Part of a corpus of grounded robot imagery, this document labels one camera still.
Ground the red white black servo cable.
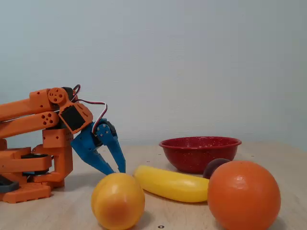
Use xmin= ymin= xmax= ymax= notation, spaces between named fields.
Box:
xmin=71 ymin=83 xmax=108 ymax=133

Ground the yellow orange plastic peach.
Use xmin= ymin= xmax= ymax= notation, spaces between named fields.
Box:
xmin=90 ymin=172 xmax=146 ymax=230

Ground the red speckled enamel bowl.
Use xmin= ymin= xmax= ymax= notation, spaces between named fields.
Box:
xmin=158 ymin=136 xmax=242 ymax=174

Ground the orange robot base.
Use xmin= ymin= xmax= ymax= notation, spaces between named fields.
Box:
xmin=0 ymin=138 xmax=52 ymax=204

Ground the dark grey table clamp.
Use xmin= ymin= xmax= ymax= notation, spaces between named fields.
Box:
xmin=0 ymin=175 xmax=20 ymax=194

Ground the orange plastic orange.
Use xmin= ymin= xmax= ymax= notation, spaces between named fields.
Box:
xmin=207 ymin=160 xmax=282 ymax=230

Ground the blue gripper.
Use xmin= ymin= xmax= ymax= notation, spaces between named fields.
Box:
xmin=71 ymin=118 xmax=127 ymax=176

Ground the yellow plastic banana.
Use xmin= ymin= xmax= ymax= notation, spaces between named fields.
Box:
xmin=133 ymin=165 xmax=210 ymax=203

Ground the dark purple plastic plum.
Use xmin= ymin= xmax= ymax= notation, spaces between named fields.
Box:
xmin=202 ymin=158 xmax=231 ymax=180

